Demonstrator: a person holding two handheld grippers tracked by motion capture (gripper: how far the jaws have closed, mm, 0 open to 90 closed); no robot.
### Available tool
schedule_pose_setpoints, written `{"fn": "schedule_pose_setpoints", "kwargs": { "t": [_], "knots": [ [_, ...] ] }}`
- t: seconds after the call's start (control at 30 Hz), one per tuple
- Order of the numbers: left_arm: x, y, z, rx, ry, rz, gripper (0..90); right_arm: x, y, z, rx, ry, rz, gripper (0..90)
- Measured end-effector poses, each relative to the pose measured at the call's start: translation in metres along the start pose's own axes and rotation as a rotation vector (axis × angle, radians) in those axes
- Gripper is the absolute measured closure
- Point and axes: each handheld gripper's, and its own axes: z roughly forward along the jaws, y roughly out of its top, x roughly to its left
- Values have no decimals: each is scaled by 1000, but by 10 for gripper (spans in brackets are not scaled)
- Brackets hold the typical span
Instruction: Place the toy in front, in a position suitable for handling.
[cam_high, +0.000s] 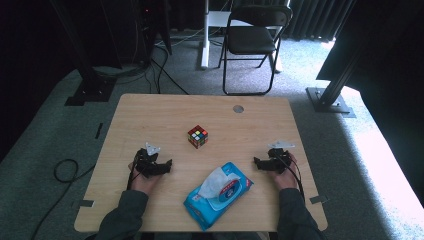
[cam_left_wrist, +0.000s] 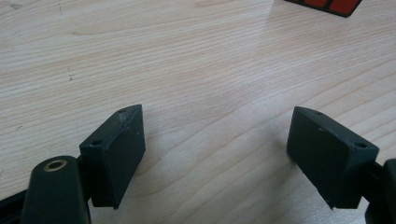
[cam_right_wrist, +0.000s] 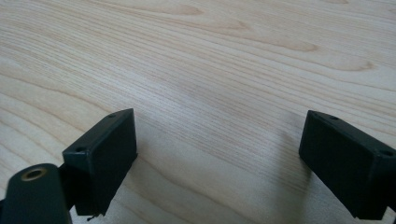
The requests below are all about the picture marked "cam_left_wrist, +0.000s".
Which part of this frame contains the multicoloured puzzle cube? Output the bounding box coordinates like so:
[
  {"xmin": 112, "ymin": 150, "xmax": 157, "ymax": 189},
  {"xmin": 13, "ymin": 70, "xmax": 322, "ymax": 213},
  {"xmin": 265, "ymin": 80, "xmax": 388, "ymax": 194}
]
[{"xmin": 283, "ymin": 0, "xmax": 363, "ymax": 19}]

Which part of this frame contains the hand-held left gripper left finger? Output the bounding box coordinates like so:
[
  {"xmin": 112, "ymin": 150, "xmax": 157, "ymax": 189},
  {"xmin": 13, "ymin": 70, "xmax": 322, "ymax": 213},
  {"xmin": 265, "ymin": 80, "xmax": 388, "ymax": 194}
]
[{"xmin": 78, "ymin": 104, "xmax": 147, "ymax": 210}]

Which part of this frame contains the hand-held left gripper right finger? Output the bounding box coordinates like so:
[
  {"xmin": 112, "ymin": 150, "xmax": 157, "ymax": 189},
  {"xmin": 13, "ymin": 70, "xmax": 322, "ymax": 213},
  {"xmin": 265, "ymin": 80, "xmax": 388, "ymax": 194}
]
[{"xmin": 286, "ymin": 105, "xmax": 380, "ymax": 210}]

